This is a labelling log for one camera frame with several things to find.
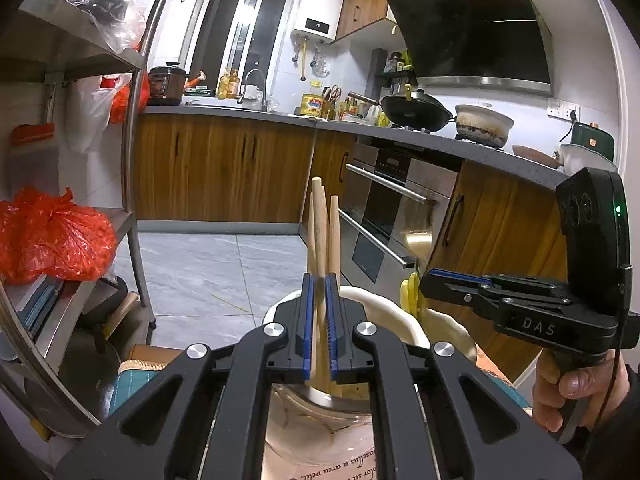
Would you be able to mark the printed quilted table mat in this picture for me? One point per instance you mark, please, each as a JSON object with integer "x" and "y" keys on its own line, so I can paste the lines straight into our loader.
{"x": 303, "y": 441}

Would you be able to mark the wooden base cabinets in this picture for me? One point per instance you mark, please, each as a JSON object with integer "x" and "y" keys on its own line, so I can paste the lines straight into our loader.
{"x": 502, "y": 217}

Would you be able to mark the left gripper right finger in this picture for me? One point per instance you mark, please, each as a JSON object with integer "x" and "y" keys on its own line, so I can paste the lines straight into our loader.
{"x": 435, "y": 414}

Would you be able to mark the black wok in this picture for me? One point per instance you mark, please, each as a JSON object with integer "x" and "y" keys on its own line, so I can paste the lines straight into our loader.
{"x": 411, "y": 108}

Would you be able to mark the hanging red white bag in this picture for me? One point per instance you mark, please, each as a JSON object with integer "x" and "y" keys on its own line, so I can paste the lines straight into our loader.
{"x": 92, "y": 104}

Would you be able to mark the green white rice cooker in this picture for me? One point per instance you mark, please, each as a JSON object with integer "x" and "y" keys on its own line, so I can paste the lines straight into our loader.
{"x": 589, "y": 147}

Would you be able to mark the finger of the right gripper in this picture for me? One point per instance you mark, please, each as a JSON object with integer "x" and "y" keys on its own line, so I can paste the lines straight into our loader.
{"x": 455, "y": 287}
{"x": 496, "y": 309}

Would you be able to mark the steel storage shelf rack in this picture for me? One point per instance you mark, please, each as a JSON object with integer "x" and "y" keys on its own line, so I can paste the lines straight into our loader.
{"x": 61, "y": 341}

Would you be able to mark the person's right hand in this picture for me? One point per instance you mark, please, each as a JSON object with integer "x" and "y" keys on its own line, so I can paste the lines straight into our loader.
{"x": 553, "y": 389}

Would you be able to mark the yellow tin can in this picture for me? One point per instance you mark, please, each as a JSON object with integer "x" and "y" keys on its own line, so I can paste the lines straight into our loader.
{"x": 311, "y": 105}

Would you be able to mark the white water heater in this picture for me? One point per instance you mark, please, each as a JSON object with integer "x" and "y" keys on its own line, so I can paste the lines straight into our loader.
{"x": 317, "y": 19}

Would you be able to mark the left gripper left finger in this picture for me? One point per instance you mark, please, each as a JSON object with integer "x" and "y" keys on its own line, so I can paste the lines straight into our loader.
{"x": 204, "y": 415}

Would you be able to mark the clear bag on shelf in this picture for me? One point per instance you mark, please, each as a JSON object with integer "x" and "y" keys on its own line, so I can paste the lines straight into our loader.
{"x": 121, "y": 23}

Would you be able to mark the chrome sink faucet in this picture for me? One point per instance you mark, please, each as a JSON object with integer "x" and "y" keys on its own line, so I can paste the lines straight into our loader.
{"x": 253, "y": 89}

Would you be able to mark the kitchen window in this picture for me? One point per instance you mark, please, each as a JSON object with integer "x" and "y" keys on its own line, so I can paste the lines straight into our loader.
{"x": 228, "y": 41}

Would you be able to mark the yellow green tulip spoon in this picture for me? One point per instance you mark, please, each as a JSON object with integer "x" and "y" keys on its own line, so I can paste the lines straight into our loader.
{"x": 406, "y": 302}

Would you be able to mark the red plastic bag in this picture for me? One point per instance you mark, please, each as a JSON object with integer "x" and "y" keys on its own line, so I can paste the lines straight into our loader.
{"x": 50, "y": 235}

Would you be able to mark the built-in steel oven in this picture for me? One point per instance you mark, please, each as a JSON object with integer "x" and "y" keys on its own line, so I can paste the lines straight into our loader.
{"x": 395, "y": 201}

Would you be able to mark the white ceramic double utensil holder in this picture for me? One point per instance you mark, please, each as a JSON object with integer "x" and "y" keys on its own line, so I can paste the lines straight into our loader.
{"x": 371, "y": 340}

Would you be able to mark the black range hood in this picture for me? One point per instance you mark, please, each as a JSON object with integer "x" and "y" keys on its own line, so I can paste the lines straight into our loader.
{"x": 500, "y": 44}

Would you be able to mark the dark electric pressure cooker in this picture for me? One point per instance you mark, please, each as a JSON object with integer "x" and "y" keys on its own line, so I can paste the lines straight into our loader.
{"x": 166, "y": 84}

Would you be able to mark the yellow green tulip fork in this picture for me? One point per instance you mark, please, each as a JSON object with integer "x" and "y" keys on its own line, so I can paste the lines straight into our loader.
{"x": 414, "y": 294}

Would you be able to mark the white ceramic cooking pot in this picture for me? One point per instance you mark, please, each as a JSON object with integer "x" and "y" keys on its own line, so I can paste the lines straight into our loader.
{"x": 482, "y": 125}

